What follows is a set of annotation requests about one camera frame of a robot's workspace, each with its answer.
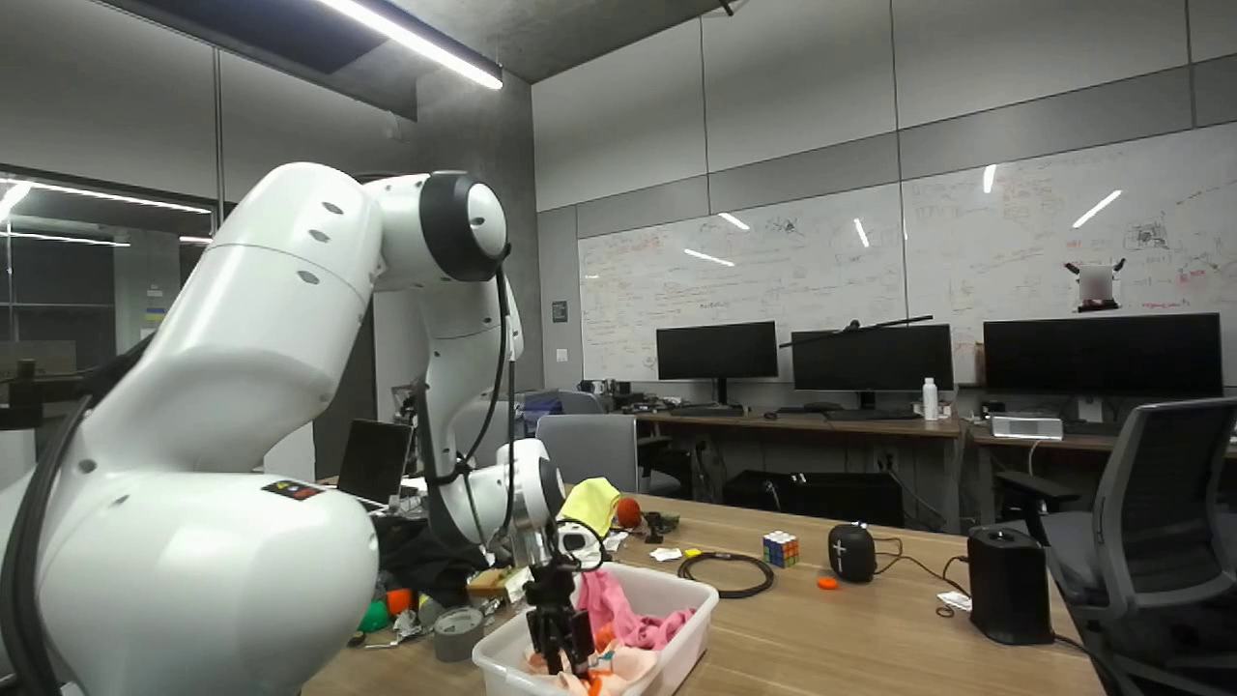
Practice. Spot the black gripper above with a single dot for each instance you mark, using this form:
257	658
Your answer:
554	587

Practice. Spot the white cloth with orange print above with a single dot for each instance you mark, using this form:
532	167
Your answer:
624	665

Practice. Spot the pink cloth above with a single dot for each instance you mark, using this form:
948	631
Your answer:
632	614

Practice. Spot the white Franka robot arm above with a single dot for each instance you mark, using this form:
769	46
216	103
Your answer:
194	582

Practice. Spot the white plastic container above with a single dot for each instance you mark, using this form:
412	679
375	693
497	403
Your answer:
681	603

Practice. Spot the grey tape roll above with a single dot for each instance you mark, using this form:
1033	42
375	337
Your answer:
458	635

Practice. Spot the yellow cloth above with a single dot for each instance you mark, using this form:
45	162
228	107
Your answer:
588	504

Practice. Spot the small orange ball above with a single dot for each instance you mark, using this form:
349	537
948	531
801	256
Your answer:
628	513
399	601

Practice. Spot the small black tool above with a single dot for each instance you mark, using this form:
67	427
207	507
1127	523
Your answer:
657	525

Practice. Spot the black equipment box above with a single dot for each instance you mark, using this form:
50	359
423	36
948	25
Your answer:
418	553

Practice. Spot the small green round object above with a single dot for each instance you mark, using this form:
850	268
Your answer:
372	614

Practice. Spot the grey padded office chair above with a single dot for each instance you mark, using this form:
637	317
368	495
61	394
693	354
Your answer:
588	448

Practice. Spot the open silver laptop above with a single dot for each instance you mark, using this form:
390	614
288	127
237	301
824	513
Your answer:
372	460

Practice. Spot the small orange cap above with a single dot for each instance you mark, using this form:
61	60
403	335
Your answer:
824	582

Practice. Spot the wooden office desk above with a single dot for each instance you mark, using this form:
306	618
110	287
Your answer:
797	427
1082	442

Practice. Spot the white plug adapter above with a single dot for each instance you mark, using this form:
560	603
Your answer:
953	601

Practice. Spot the white plastic bottle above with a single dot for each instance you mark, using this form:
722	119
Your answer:
930	403

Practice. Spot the black cylindrical box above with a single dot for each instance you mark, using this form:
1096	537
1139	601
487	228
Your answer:
1011	586

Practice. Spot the white flat desk device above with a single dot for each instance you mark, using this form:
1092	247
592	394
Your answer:
1025	427

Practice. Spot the grey mesh office chair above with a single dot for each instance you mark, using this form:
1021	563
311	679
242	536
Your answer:
1161	515

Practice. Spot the wide black computer monitor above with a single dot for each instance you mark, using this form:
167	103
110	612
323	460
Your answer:
1103	354

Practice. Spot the long ceiling light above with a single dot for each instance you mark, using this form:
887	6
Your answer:
412	38

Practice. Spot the llama sticker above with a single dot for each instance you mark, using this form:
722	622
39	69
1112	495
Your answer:
1096	287

